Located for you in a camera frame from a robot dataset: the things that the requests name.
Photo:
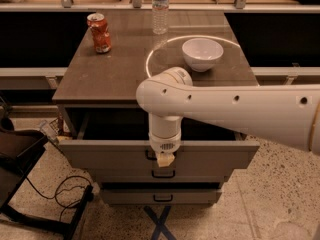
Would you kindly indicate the orange crushed soda can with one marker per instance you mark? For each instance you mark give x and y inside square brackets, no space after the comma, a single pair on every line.
[99,29]

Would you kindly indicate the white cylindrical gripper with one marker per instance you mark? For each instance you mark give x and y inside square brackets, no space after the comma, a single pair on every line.
[164,146]

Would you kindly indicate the grey drawer cabinet brown top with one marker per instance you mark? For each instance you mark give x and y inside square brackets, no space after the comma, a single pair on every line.
[97,94]

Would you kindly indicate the clear plastic water bottle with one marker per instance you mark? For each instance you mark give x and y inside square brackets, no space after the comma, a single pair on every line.
[160,10]

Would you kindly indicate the blue tape cross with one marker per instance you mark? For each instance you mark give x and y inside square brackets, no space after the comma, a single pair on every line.
[160,223]

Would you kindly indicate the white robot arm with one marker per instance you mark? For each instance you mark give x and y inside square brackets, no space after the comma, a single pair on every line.
[286,114]

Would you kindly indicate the grey top drawer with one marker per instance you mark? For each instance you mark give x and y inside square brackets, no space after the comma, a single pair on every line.
[208,157]

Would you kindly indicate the dark chair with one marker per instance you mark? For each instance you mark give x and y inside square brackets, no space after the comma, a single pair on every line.
[19,153]

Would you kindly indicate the grey bottom drawer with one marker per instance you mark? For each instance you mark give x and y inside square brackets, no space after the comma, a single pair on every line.
[160,196]

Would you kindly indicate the white ceramic bowl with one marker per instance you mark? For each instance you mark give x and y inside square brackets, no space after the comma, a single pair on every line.
[202,54]

